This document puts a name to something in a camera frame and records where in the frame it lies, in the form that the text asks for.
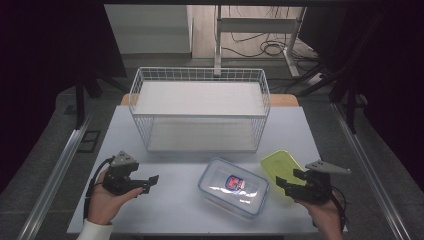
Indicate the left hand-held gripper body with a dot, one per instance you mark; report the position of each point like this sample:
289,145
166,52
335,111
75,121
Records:
120,173

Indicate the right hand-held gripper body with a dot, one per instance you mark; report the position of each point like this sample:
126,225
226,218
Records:
315,188

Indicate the clear container with green lid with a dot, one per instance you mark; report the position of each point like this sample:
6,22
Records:
279,164

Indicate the person's right hand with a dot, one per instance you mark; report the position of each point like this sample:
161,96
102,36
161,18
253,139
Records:
321,211

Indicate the person's left hand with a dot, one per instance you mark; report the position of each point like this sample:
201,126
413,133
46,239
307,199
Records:
103,203

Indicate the black floor socket plate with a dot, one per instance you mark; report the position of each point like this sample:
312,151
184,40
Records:
89,141

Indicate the clear container with blue-rimmed lid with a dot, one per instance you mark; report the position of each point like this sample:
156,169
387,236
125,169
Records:
216,181

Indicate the black stand legs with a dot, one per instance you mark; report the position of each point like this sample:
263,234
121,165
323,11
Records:
80,100

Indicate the white power strip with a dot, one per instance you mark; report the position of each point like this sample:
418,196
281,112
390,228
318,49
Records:
316,79

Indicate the black tripod stand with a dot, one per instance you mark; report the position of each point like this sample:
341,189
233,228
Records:
350,86

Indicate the dark curtain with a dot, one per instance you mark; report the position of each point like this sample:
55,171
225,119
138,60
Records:
396,83
36,66

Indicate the white cabinet panel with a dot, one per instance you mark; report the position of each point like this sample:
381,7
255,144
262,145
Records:
150,30

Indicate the aluminium floor rail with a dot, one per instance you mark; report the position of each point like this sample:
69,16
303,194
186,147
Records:
56,176
370,173

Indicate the white metal desk frame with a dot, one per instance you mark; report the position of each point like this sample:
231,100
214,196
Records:
256,25

